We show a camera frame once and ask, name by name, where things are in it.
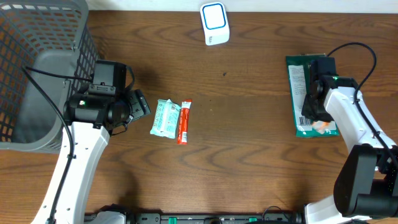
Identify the orange tissue pack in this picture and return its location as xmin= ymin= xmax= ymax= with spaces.
xmin=312 ymin=121 xmax=330 ymax=134

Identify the teal wet wipes pack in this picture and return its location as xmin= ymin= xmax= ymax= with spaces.
xmin=150 ymin=99 xmax=181 ymax=139

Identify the green 3M gloves package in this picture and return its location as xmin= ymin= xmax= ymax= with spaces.
xmin=285 ymin=54 xmax=340 ymax=138

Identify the red stick sachet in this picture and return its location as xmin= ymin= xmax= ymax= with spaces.
xmin=177 ymin=99 xmax=192 ymax=144

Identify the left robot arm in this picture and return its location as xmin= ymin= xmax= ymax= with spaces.
xmin=33 ymin=60 xmax=150 ymax=223

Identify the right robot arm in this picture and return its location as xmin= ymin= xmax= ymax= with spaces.
xmin=302 ymin=57 xmax=397 ymax=223

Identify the white barcode scanner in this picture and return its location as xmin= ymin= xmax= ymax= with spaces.
xmin=200 ymin=2 xmax=230 ymax=46

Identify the grey plastic mesh basket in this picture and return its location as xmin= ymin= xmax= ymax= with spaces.
xmin=1 ymin=0 xmax=99 ymax=153

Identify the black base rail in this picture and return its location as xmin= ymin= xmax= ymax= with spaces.
xmin=82 ymin=204 xmax=305 ymax=224

